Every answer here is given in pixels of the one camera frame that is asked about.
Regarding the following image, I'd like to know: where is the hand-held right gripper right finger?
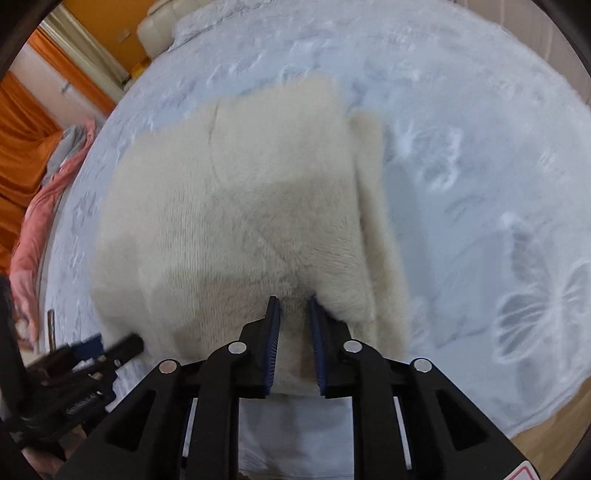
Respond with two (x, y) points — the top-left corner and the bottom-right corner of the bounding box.
(308, 294), (541, 480)

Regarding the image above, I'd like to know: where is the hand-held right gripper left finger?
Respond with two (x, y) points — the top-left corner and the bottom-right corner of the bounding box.
(55, 295), (282, 480)

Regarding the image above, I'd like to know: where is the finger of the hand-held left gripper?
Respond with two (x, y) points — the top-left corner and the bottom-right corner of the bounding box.
(69, 333), (103, 361)
(104, 333), (145, 366)

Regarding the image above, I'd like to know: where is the beige sweater with black hearts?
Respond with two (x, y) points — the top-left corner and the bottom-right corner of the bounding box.
(90, 74), (409, 398)

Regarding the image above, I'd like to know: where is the pink quilt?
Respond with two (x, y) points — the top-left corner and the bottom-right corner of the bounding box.
(9, 117), (100, 347)

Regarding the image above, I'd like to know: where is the bed with butterfly-print cover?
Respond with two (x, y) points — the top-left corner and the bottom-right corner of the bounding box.
(34, 0), (591, 480)

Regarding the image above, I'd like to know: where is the grey cloth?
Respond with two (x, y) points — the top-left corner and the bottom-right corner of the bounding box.
(44, 124), (90, 183)

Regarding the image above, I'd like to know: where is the orange curtain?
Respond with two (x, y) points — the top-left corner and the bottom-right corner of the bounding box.
(0, 28), (116, 273)

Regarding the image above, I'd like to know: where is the beige padded headboard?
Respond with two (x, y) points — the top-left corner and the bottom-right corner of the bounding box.
(137, 0), (204, 61)

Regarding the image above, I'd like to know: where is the blue floral pillow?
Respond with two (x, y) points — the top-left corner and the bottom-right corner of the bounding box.
(168, 4), (236, 51)

